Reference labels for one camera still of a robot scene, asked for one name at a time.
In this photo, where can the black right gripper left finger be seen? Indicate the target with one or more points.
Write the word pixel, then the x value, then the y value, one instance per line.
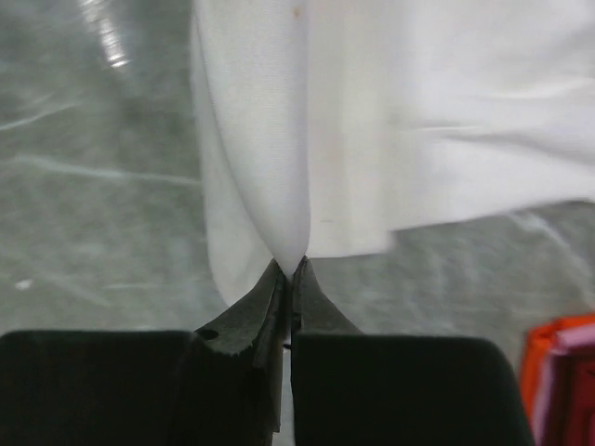
pixel 217 385

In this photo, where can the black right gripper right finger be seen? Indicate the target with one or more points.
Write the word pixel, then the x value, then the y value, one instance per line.
pixel 352 388

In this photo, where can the cream white t-shirt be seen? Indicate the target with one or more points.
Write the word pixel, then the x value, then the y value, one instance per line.
pixel 325 126

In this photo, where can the orange folded t-shirt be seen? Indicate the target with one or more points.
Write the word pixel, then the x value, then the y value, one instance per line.
pixel 538 343

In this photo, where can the pink folded t-shirt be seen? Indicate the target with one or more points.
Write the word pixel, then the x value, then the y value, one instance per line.
pixel 563 412

